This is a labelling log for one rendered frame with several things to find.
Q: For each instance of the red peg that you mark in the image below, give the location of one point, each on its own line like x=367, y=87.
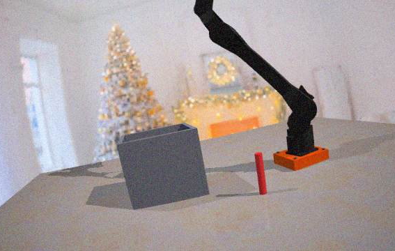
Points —
x=260, y=173

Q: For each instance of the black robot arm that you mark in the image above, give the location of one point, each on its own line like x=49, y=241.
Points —
x=300, y=139

